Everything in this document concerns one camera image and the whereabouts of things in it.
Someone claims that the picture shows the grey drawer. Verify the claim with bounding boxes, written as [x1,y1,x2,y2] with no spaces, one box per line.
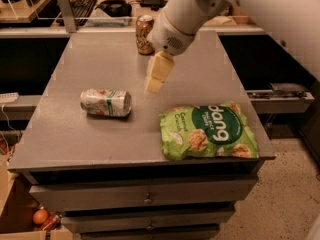
[30,175,258,211]
[62,205,235,233]
[81,224,220,240]

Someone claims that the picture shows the black headphones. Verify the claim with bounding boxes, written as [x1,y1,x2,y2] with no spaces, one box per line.
[97,0,132,17]

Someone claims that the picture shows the left metal bracket post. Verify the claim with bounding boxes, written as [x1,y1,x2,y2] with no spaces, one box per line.
[57,0,78,33]

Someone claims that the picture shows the gold brown soda can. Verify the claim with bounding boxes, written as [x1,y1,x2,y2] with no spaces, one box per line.
[136,15,154,55]

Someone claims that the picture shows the green dang chips bag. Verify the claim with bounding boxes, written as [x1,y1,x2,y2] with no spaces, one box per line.
[160,102,259,160]

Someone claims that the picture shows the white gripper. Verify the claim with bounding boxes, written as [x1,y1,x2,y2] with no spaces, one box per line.
[145,11,195,93]

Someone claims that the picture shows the grey drawer cabinet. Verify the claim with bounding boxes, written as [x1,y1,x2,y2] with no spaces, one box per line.
[7,29,277,240]

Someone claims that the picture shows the top grey drawer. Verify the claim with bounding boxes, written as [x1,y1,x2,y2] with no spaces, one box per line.
[30,175,258,211]

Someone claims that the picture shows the middle grey drawer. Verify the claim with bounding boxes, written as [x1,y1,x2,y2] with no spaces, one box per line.
[62,205,235,233]

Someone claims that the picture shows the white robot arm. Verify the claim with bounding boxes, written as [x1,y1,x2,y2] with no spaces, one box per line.
[148,0,320,89]

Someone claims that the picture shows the white green 7up can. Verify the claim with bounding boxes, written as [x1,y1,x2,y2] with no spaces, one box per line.
[80,89,132,117]

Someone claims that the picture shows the bottom grey drawer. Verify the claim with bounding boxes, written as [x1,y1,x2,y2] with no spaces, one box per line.
[81,224,220,240]

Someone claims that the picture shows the red bottle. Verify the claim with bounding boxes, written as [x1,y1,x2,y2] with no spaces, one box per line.
[38,213,62,232]

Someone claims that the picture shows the white power strip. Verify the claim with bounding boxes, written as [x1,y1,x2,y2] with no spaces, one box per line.
[0,92,19,104]

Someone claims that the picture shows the black keyboard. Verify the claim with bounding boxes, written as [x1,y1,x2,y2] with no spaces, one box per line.
[60,0,97,26]

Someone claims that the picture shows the orange ball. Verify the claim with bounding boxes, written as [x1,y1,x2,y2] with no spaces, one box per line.
[32,209,50,225]

